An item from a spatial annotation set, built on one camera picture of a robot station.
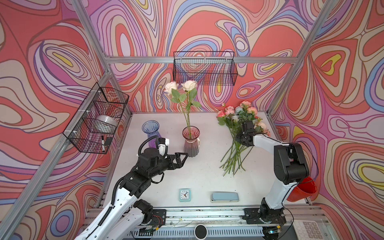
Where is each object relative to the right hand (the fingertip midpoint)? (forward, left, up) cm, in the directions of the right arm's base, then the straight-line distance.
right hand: (239, 140), depth 100 cm
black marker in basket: (-15, +76, +23) cm, 81 cm away
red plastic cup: (-35, -21, +11) cm, 42 cm away
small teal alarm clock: (-33, +37, 0) cm, 50 cm away
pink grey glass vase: (-9, +32, +11) cm, 36 cm away
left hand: (-21, +36, +21) cm, 47 cm away
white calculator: (-50, -21, -2) cm, 55 cm away
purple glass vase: (+1, +56, +16) cm, 59 cm away
